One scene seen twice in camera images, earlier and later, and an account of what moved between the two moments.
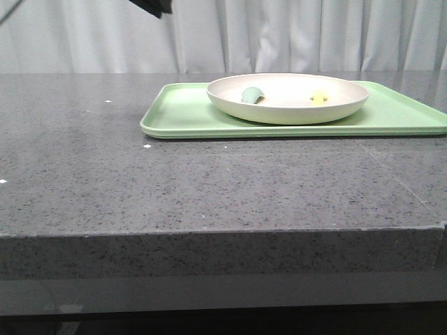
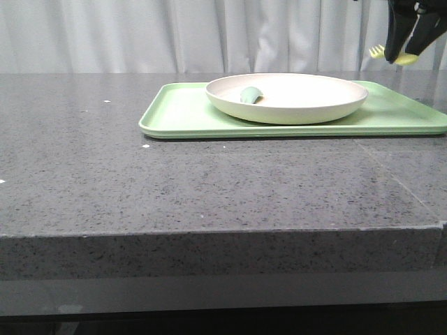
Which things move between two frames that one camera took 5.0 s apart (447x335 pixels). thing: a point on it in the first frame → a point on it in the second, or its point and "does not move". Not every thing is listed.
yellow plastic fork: x=318 y=99 → x=402 y=59
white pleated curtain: x=119 y=36 does not move
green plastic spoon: x=252 y=95 does not move
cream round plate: x=286 y=100 does not move
